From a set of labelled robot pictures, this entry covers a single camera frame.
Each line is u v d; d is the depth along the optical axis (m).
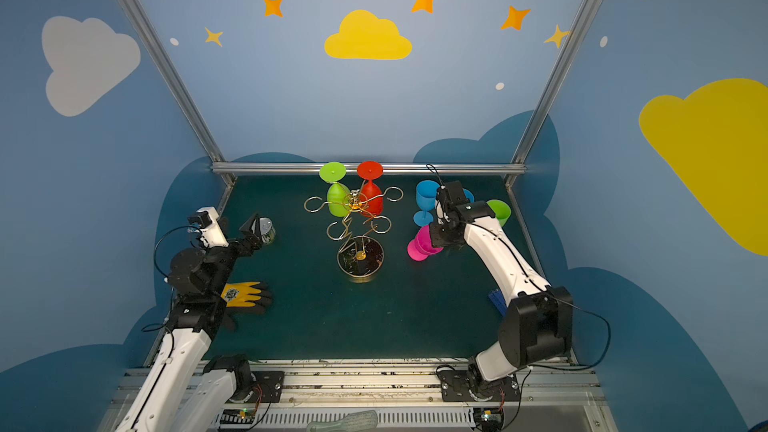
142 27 0.78
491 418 0.73
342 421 0.70
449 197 0.66
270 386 0.75
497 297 0.88
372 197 0.77
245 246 0.66
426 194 0.99
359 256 0.97
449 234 0.74
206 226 0.60
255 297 0.86
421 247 0.82
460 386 0.75
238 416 0.73
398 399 0.73
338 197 0.88
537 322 0.44
